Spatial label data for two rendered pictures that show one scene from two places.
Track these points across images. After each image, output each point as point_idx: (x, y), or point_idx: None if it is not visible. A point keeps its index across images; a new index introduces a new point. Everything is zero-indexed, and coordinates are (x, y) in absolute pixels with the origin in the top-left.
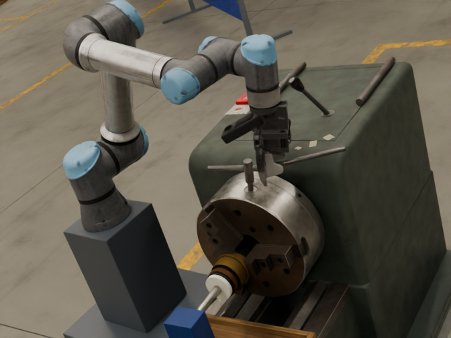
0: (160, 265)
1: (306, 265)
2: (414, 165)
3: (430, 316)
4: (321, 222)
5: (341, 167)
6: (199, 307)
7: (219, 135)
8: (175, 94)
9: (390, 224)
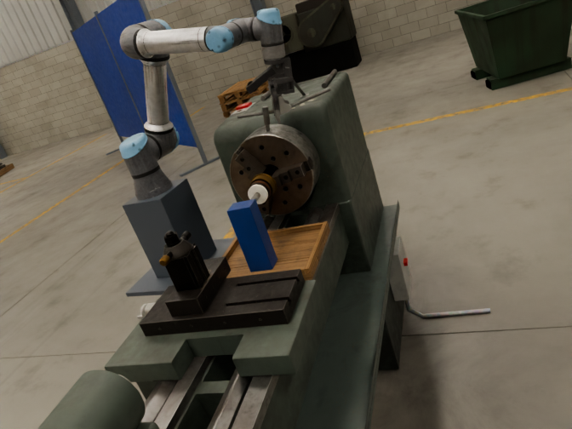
0: (197, 225)
1: (313, 177)
2: (359, 138)
3: (386, 237)
4: (317, 152)
5: (325, 111)
6: None
7: (231, 120)
8: (218, 43)
9: (354, 167)
